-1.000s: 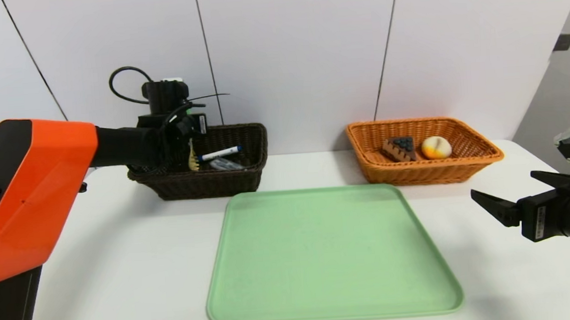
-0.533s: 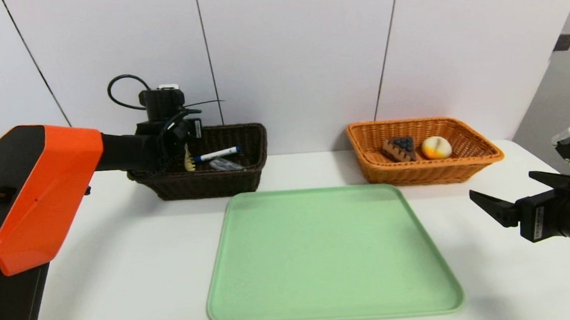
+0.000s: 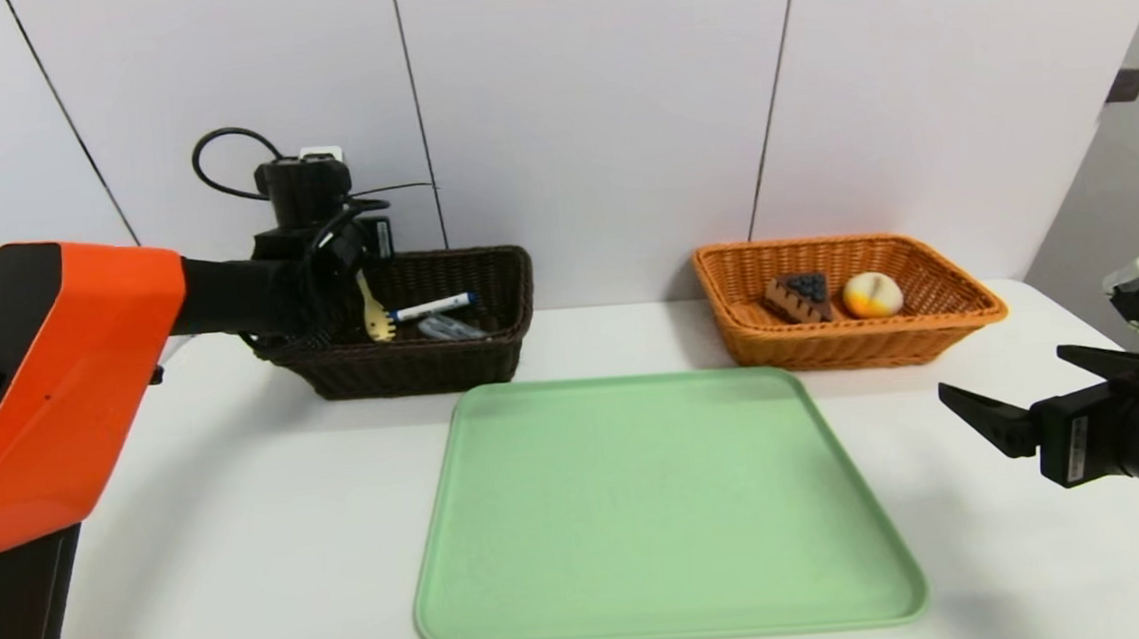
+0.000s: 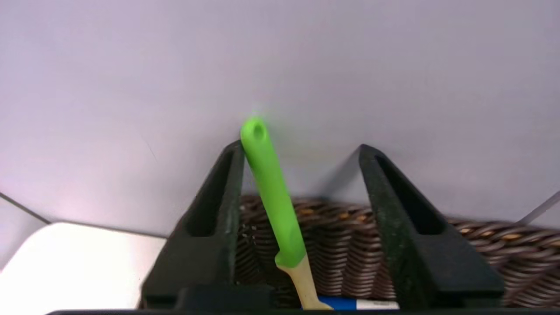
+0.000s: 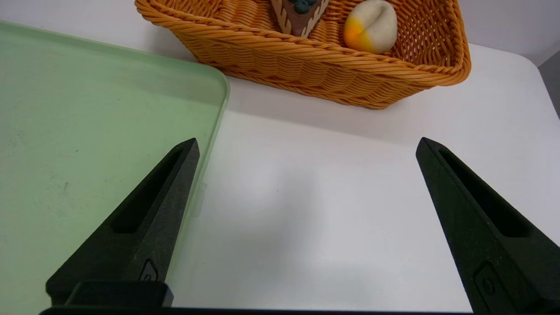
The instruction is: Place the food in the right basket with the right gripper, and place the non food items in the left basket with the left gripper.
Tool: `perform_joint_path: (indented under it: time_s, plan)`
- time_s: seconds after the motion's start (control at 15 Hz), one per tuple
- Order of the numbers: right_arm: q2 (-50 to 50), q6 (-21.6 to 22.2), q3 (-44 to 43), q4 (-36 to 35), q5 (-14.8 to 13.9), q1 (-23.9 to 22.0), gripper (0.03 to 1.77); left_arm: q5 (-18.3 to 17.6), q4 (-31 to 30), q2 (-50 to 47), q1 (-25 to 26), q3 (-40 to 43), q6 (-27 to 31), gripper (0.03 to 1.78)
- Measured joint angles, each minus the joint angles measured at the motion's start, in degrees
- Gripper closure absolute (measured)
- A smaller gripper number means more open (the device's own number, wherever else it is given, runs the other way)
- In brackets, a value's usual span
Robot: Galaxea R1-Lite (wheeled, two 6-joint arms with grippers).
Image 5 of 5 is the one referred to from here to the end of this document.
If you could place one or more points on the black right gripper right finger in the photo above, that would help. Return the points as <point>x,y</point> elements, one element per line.
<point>485,232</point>

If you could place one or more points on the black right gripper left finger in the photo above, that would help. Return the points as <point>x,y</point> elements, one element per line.
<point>140,236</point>

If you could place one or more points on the white and orange bun toy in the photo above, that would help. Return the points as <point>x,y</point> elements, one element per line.
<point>372,26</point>

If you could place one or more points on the chocolate cake slice toy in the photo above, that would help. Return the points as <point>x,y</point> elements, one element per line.
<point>299,15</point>

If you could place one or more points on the orange wicker basket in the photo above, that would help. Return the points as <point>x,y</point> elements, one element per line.
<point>315,65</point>

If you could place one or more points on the light green plastic tray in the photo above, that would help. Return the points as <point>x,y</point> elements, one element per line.
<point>87,131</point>

